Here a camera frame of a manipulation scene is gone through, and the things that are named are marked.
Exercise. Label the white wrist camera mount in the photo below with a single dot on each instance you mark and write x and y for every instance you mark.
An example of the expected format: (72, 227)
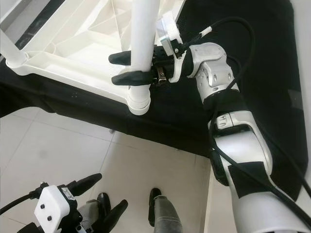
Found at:
(53, 208)
(170, 26)

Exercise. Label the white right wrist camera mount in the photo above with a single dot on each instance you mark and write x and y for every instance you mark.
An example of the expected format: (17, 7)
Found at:
(170, 26)

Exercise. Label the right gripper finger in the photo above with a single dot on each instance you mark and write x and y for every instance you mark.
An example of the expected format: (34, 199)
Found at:
(120, 58)
(131, 78)

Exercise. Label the grey metal table leg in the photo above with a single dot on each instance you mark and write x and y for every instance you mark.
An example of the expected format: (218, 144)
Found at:
(112, 131)

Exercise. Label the clear tape strip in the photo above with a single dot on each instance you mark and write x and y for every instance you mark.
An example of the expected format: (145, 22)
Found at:
(294, 99)

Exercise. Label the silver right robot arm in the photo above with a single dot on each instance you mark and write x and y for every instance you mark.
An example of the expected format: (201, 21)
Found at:
(214, 68)

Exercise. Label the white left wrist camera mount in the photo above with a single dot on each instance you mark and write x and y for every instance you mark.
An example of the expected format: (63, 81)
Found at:
(53, 208)

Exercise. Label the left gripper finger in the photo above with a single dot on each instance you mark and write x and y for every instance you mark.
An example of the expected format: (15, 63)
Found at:
(112, 216)
(85, 183)

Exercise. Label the black tablecloth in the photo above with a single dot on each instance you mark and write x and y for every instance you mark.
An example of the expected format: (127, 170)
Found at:
(175, 126)

